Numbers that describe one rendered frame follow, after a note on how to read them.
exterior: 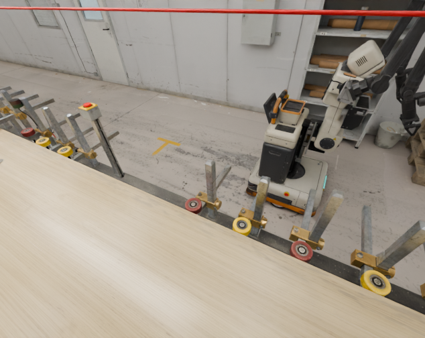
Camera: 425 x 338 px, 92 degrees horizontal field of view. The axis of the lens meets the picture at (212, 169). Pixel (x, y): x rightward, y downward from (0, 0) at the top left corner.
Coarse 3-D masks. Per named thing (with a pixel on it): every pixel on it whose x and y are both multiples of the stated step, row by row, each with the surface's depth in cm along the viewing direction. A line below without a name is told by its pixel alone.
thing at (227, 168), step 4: (228, 164) 131; (224, 168) 128; (228, 168) 128; (224, 172) 125; (228, 172) 129; (220, 176) 123; (224, 176) 124; (216, 180) 121; (220, 180) 121; (216, 184) 118; (220, 184) 122; (204, 204) 108; (200, 212) 107
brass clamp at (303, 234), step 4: (292, 228) 93; (300, 228) 93; (292, 232) 92; (300, 232) 92; (304, 232) 92; (308, 232) 92; (292, 236) 92; (296, 236) 91; (300, 236) 90; (304, 236) 90; (308, 236) 90; (292, 240) 94; (296, 240) 92; (304, 240) 90; (308, 240) 89; (320, 240) 89; (308, 244) 90; (312, 244) 89; (316, 244) 88; (320, 244) 88; (312, 248) 90; (316, 248) 88; (320, 248) 88
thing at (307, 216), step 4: (312, 192) 109; (308, 196) 108; (312, 196) 107; (308, 200) 106; (312, 200) 106; (308, 204) 104; (312, 204) 104; (308, 208) 102; (312, 208) 102; (304, 212) 102; (308, 212) 101; (304, 216) 99; (308, 216) 99; (304, 220) 97; (308, 220) 97; (304, 224) 96; (308, 224) 96; (304, 228) 94; (300, 240) 90
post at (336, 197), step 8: (336, 192) 70; (344, 192) 70; (328, 200) 73; (336, 200) 70; (328, 208) 74; (336, 208) 72; (320, 216) 78; (328, 216) 76; (320, 224) 80; (312, 232) 85; (320, 232) 83; (312, 240) 88
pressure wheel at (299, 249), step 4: (292, 244) 82; (296, 244) 82; (300, 244) 82; (304, 244) 82; (292, 248) 81; (296, 248) 81; (300, 248) 80; (304, 248) 81; (308, 248) 81; (292, 252) 80; (296, 252) 80; (300, 252) 80; (304, 252) 80; (308, 252) 79; (312, 252) 80; (292, 256) 81; (296, 256) 79; (300, 256) 78; (304, 256) 78; (308, 256) 78; (304, 260) 78; (308, 260) 78
